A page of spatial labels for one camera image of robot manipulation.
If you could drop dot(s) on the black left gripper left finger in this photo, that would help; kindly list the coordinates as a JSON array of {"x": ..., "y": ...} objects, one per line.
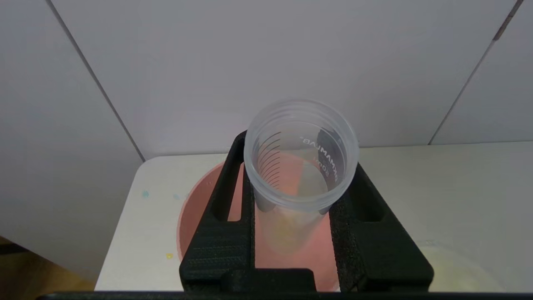
[{"x": 222, "y": 246}]

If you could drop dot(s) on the clear glass beaker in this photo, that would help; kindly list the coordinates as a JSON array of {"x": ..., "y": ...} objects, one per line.
[{"x": 458, "y": 266}]

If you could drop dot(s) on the pink plastic bowl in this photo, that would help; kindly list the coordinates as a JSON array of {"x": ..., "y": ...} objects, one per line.
[{"x": 193, "y": 212}]

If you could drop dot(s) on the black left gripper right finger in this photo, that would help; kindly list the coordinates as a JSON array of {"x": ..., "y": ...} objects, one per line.
[{"x": 377, "y": 250}]

